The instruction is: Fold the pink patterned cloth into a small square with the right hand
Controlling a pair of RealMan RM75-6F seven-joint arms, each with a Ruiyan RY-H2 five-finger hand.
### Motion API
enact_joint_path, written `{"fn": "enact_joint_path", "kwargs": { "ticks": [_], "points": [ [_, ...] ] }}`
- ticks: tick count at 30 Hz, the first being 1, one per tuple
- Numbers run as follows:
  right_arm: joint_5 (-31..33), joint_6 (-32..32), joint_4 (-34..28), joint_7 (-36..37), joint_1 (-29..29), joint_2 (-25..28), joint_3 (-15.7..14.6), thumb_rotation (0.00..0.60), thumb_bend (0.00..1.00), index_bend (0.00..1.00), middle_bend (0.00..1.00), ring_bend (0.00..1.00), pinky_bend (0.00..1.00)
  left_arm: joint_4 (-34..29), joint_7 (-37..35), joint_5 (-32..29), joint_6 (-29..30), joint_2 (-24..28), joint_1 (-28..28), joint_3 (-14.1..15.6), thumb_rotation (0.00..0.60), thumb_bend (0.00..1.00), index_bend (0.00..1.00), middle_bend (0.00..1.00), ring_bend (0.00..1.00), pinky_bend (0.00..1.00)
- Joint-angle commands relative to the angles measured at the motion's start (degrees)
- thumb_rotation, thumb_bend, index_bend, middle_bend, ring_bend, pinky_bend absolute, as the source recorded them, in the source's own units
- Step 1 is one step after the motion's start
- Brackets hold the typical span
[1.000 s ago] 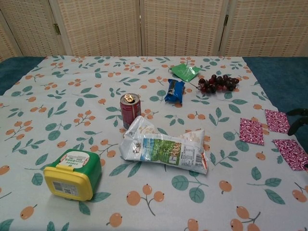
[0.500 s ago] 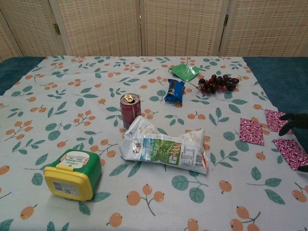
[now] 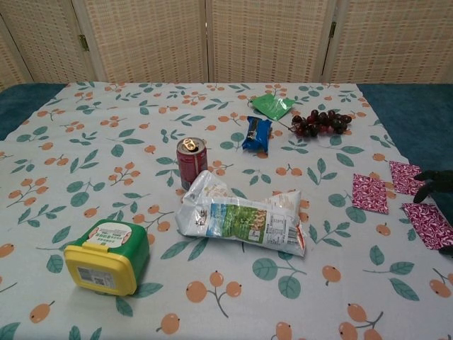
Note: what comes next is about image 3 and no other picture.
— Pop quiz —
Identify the white crumpled snack bag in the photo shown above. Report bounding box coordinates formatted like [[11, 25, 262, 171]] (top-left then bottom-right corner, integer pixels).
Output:
[[176, 169, 306, 259]]

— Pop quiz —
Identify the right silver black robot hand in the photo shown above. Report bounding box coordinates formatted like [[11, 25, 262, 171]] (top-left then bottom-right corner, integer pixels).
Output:
[[413, 169, 453, 256]]

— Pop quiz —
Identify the green yellow plastic container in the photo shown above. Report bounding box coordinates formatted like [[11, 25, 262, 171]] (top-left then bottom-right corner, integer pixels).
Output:
[[63, 218, 151, 297]]

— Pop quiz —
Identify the woven bamboo screen panel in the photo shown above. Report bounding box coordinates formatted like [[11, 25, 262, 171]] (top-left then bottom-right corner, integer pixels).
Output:
[[0, 19, 35, 89], [205, 0, 336, 84], [0, 0, 103, 85], [72, 0, 212, 84], [320, 0, 453, 85]]

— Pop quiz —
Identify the dark red grape bunch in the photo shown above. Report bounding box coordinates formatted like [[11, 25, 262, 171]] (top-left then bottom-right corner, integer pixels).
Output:
[[279, 108, 354, 138]]

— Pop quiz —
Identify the red drink can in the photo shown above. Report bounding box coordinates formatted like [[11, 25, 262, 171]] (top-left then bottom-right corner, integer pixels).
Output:
[[176, 137, 209, 192]]

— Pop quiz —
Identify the green snack packet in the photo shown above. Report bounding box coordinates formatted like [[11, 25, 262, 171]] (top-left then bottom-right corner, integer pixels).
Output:
[[248, 93, 297, 120]]

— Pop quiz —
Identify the blue cookie packet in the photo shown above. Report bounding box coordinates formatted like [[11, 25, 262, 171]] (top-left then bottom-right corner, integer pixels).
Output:
[[241, 115, 273, 156]]

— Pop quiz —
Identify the pink patterned card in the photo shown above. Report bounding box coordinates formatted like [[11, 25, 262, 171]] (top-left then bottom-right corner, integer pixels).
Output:
[[401, 203, 453, 251], [389, 160, 425, 196], [352, 173, 390, 215]]

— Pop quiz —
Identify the floral tablecloth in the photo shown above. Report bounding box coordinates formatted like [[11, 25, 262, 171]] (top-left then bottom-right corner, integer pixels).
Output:
[[0, 81, 453, 340]]

